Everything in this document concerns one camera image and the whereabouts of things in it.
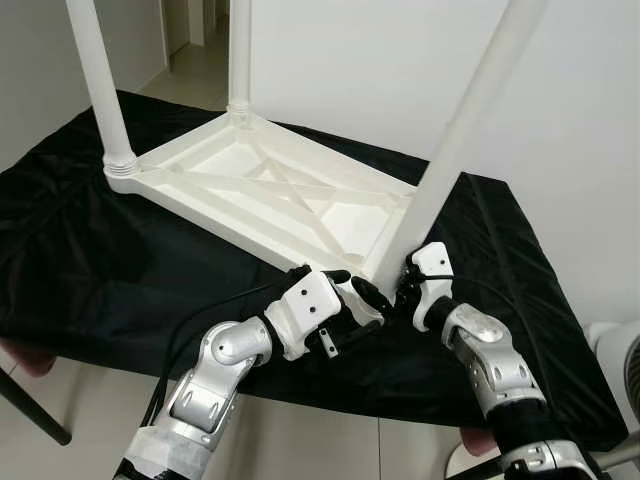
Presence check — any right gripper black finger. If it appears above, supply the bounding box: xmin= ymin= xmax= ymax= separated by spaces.
xmin=352 ymin=278 xmax=395 ymax=316

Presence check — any white plastic table top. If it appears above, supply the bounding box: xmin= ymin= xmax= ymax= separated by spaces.
xmin=105 ymin=108 xmax=421 ymax=301

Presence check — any white plastic table leg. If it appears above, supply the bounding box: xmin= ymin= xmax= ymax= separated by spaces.
xmin=65 ymin=0 xmax=138 ymax=177
xmin=362 ymin=0 xmax=553 ymax=291
xmin=228 ymin=0 xmax=251 ymax=113

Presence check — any white floor fan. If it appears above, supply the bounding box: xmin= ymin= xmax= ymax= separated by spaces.
xmin=590 ymin=320 xmax=640 ymax=441

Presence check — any black table cloth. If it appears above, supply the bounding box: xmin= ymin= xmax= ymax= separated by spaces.
xmin=0 ymin=90 xmax=626 ymax=451

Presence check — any grey metal tube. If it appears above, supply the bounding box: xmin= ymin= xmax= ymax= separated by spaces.
xmin=590 ymin=440 xmax=640 ymax=471

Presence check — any black metal table leg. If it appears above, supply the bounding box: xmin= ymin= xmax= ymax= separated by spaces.
xmin=0 ymin=370 xmax=73 ymax=446

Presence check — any red table edge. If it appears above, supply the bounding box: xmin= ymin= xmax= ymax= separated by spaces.
xmin=0 ymin=340 xmax=56 ymax=379

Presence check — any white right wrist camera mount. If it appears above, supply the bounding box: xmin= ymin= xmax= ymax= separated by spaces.
xmin=408 ymin=243 xmax=453 ymax=331

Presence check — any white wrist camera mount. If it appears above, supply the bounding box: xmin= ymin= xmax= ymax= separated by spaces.
xmin=408 ymin=243 xmax=453 ymax=331
xmin=265 ymin=270 xmax=341 ymax=361

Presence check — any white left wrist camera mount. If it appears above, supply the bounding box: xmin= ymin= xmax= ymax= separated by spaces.
xmin=265 ymin=270 xmax=341 ymax=361

